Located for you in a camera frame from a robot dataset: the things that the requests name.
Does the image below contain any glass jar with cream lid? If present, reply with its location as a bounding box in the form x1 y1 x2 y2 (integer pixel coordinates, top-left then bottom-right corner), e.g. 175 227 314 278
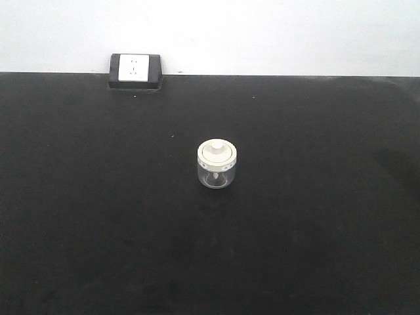
197 138 237 189

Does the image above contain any white socket in black box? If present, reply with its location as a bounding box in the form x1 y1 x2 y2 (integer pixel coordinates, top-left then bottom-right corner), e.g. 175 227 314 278
108 54 163 91

